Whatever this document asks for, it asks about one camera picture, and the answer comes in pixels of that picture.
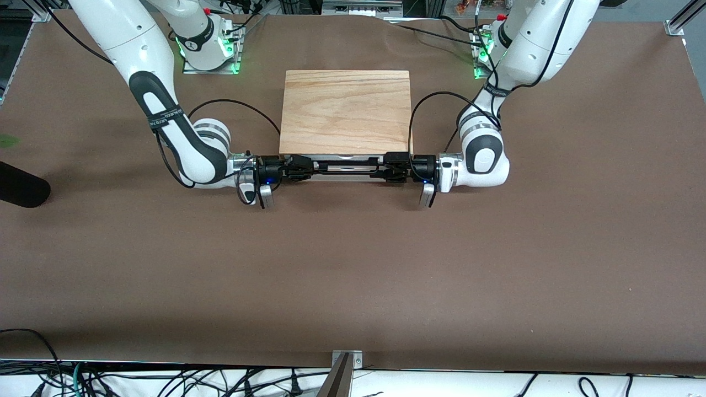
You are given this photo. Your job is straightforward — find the tangled black floor cables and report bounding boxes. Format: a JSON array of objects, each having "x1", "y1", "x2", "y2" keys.
[{"x1": 83, "y1": 365, "x2": 331, "y2": 397}]

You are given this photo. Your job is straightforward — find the black cylinder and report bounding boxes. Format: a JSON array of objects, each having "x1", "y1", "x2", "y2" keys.
[{"x1": 0, "y1": 162, "x2": 52, "y2": 209}]

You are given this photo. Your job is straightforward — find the small metal bracket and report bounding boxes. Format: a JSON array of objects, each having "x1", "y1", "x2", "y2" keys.
[{"x1": 331, "y1": 350, "x2": 364, "y2": 369}]

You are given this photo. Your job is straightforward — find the aluminium frame profile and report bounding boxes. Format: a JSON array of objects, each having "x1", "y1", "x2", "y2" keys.
[{"x1": 664, "y1": 0, "x2": 706, "y2": 37}]

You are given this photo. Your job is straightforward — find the black cable on table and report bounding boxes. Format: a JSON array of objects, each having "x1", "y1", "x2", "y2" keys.
[{"x1": 393, "y1": 15, "x2": 489, "y2": 49}]

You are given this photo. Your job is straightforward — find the black looped floor cable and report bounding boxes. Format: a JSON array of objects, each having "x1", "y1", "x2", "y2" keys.
[{"x1": 0, "y1": 328, "x2": 64, "y2": 397}]

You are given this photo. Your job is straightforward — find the wooden drawer cabinet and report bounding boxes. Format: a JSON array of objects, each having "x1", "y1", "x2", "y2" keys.
[{"x1": 279, "y1": 69, "x2": 414, "y2": 183}]

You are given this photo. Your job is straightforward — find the teal floor cable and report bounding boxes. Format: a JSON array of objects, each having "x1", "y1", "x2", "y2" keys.
[{"x1": 73, "y1": 363, "x2": 92, "y2": 397}]

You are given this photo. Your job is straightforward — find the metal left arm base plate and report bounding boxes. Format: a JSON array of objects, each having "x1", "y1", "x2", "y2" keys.
[{"x1": 470, "y1": 29, "x2": 497, "y2": 81}]

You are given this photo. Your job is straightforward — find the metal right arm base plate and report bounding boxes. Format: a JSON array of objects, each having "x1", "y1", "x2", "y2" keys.
[{"x1": 182, "y1": 22, "x2": 244, "y2": 76}]

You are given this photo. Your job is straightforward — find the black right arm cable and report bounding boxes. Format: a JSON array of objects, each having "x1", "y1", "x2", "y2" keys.
[{"x1": 154, "y1": 98, "x2": 283, "y2": 206}]

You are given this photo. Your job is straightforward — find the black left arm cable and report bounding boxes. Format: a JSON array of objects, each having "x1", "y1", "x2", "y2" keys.
[{"x1": 410, "y1": 0, "x2": 574, "y2": 160}]

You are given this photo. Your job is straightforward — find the brown table cover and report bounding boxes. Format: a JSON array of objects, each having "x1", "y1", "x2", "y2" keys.
[{"x1": 0, "y1": 10, "x2": 706, "y2": 377}]

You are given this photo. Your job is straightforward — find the grey angled strut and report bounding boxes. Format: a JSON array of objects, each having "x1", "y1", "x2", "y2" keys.
[{"x1": 315, "y1": 353, "x2": 354, "y2": 397}]

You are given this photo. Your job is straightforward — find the grey power strip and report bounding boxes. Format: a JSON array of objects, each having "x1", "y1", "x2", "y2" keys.
[{"x1": 322, "y1": 0, "x2": 404, "y2": 17}]

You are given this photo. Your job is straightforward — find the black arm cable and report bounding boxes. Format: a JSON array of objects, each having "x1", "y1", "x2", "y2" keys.
[
  {"x1": 410, "y1": 0, "x2": 574, "y2": 160},
  {"x1": 154, "y1": 98, "x2": 283, "y2": 206}
]

